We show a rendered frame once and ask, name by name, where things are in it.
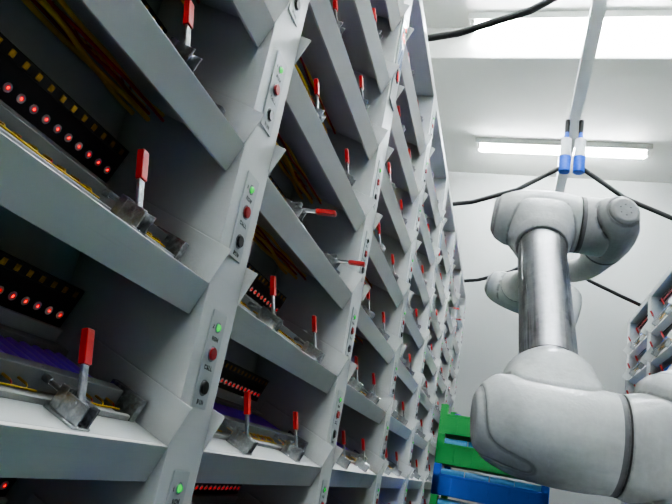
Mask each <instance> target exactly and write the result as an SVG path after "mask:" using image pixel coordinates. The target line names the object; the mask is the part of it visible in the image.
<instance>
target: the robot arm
mask: <svg viewBox="0 0 672 504"><path fill-rule="evenodd" d="M490 231H491V233H492V234H493V237H494V238H495V239H497V240H498V241H499V242H501V243H502V244H504V245H508V246H509V247H510V249H511V250H512V251H513V253H514V254H515V256H516V257H517V258H518V270H515V271H511V272H505V271H497V272H493V273H492V274H490V275H489V276H488V278H487V280H486V283H485V287H484V291H485V293H486V295H487V297H488V298H489V299H490V300H492V301H493V302H494V303H496V304H497V305H499V306H501V307H503V308H505V309H508V310H510V311H512V312H515V313H518V314H519V354H518V355H517V356H515V357H514V358H513V359H511V360H510V361H509V363H508V364H507V365H506V367H505V369H504V372H503V374H495V375H493V376H491V377H490V378H488V379H486V380H485V381H484V382H482V383H481V385H480V387H479V388H478V389H477V390H476V391H475V393H474V395H473V399H472V404H471V414H470V437H471V443H472V446H473V447H474V449H475V450H476V451H477V452H478V453H479V455H480V456H481V458H483V459H484V460H485V461H487V462H488V463H490V464H491V465H493V466H494V467H496V468H498V469H499V470H501V471H503V472H505V473H507V474H509V475H511V476H514V477H516V478H519V479H521V480H524V481H528V482H531V483H535V484H538V485H542V486H547V487H551V488H555V489H560V490H565V491H570V492H576V493H582V494H590V495H601V496H607V497H613V498H616V499H618V500H621V501H623V502H625V503H629V504H672V370H668V371H661V372H658V373H656V374H652V375H648V376H647V377H645V378H644V379H642V380H641V381H639V382H638V383H637V384H636V386H635V389H634V393H633V394H618V393H613V392H608V391H605V390H604V386H603V384H602V383H601V382H600V380H599V379H598V377H597V376H596V374H595V372H594V370H593V368H592V366H591V365H590V364H589V363H588V362H587V361H586V360H585V359H583V358H582V357H581V356H579V355H578V347H577V338H576V329H575V326H576V324H577V321H578V319H579V315H580V311H581V305H582V296H581V293H580V291H579V290H578V289H577V288H576V287H574V286H572V285H571V284H570V282H579V281H585V280H588V279H591V278H594V277H596V276H598V275H599V274H601V273H602V272H604V271H605V270H606V269H608V268H609V267H611V266H612V265H614V264H616V263H617V262H618V261H620V260H621V259H622V258H623V257H624V256H625V255H626V254H627V253H628V252H629V251H630V250H631V248H632V247H633V245H634V244H635V242H636V240H637V238H638V236H639V233H640V210H639V208H638V206H637V204H636V203H635V202H634V201H632V200H631V199H629V198H627V197H623V196H612V197H607V198H605V199H604V198H591V197H581V196H575V195H571V194H568V193H562V192H555V191H545V190H518V191H513V192H509V193H506V194H503V195H501V197H499V198H497V199H496V201H495V205H494V209H493V214H492V219H491V225H490ZM568 253H577V254H580V257H579V258H576V259H573V260H568V257H567V254H568Z"/></svg>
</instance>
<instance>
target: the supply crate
mask: <svg viewBox="0 0 672 504"><path fill-rule="evenodd" d="M456 413H457V412H451V413H450V414H449V405H448V404H441V413H440V420H439V428H438V433H444V434H446V438H449V439H455V440H461V441H467V442H471V437H470V417H468V416H461V415H455V414H456Z"/></svg>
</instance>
